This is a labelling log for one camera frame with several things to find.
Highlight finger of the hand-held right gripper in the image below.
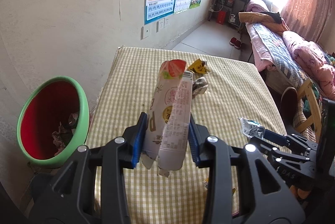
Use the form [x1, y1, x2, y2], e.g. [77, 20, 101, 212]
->
[263, 129, 318, 155]
[249, 136, 312, 169]

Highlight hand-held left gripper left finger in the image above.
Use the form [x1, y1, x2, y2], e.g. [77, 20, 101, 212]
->
[26, 112, 148, 224]

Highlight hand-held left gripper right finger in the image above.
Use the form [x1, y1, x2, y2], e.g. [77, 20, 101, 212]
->
[189, 114, 307, 224]

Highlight silver plastic wrapper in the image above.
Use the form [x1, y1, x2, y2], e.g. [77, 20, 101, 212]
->
[238, 117, 265, 139]

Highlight grey strawberry print wrapper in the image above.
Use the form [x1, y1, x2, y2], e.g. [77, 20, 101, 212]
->
[141, 59, 194, 177]

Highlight pink paper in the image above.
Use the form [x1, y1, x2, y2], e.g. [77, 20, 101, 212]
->
[52, 122, 73, 152]

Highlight green bin with red inside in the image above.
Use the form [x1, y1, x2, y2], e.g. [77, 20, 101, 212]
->
[16, 76, 91, 169]

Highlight person's right hand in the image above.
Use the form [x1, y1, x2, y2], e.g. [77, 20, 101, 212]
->
[289, 185, 311, 199]

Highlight wooden chair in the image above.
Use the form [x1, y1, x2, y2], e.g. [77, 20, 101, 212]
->
[281, 77, 323, 136]

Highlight brown and silver wrapper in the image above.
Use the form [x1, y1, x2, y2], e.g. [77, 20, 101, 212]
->
[192, 77, 209, 96]

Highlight beige checked tablecloth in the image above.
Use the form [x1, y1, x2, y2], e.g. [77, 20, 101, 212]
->
[90, 46, 291, 224]

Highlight yellow and black snack wrapper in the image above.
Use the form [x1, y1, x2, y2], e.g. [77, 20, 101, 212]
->
[187, 60, 212, 75]

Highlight pink flowered blanket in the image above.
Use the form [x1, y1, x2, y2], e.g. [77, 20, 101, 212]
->
[282, 30, 335, 101]

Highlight blue patchwork quilt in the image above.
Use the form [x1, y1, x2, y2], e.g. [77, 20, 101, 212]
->
[253, 23, 307, 80]

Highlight pink bed sheet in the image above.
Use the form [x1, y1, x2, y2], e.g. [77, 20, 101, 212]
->
[246, 23, 278, 71]

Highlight tan pillow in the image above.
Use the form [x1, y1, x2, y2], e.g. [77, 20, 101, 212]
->
[238, 11, 290, 33]

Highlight black cloth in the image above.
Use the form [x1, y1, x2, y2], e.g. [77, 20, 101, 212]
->
[259, 10, 282, 25]

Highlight red box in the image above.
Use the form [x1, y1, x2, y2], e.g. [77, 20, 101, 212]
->
[216, 10, 227, 25]

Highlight pink pillow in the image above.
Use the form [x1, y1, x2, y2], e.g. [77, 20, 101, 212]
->
[247, 0, 273, 13]

